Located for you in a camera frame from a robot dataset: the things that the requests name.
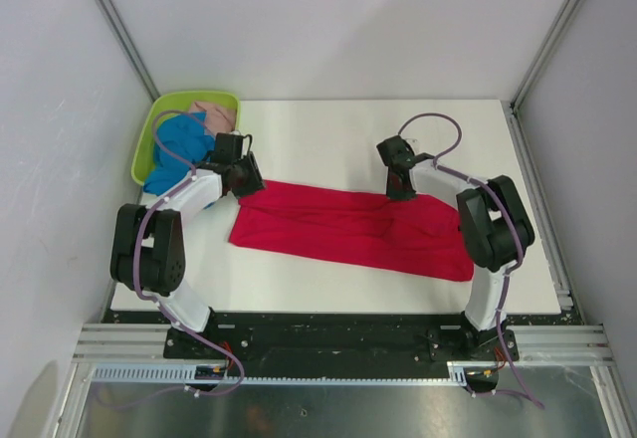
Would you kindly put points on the red t shirt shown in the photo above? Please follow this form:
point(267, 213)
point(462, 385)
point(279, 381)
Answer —
point(420, 236)

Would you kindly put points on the right aluminium frame post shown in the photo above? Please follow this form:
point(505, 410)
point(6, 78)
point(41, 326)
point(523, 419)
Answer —
point(557, 29)

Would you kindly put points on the left aluminium frame post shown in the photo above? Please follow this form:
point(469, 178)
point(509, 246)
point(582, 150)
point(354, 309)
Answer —
point(122, 36)

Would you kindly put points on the lime green plastic bin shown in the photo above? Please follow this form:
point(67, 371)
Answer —
point(142, 163)

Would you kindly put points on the beige pink t shirt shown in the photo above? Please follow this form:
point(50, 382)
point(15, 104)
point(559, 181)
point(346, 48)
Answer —
point(217, 119)

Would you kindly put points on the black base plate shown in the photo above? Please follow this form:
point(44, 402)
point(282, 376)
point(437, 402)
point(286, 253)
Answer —
point(436, 337)

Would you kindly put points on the blue t shirt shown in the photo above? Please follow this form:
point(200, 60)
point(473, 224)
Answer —
point(180, 142)

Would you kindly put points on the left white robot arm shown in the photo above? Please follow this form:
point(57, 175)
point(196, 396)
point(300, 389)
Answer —
point(148, 251)

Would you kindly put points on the aluminium frame post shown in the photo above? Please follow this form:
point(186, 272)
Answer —
point(122, 36)
point(557, 29)

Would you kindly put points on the aluminium front rail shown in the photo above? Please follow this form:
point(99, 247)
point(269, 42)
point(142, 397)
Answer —
point(538, 345)

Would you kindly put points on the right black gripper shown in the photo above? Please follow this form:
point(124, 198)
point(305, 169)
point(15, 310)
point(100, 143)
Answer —
point(393, 194)

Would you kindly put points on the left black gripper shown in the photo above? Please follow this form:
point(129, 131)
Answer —
point(256, 182)

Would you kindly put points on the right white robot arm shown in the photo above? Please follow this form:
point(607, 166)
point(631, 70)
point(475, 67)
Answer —
point(495, 226)

